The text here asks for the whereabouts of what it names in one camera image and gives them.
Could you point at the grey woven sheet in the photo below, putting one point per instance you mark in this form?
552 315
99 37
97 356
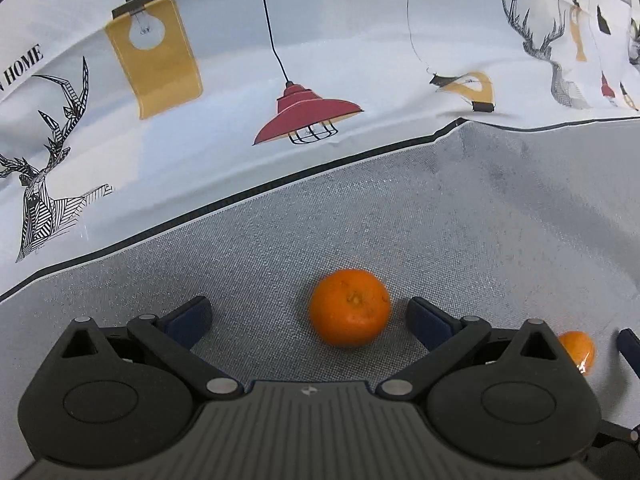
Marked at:
400 220

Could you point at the printed deer and lamp cloth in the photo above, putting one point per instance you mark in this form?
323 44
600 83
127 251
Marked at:
350 35

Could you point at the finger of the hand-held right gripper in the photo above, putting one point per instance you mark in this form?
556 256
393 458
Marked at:
615 447
628 345

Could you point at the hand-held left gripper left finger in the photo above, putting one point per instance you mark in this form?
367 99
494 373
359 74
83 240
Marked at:
190 317

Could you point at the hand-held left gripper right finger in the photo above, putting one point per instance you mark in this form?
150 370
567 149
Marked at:
430 322

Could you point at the small plastic-wrapped orange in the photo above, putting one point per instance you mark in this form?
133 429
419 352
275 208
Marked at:
582 350

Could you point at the bare orange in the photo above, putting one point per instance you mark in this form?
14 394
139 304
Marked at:
350 307

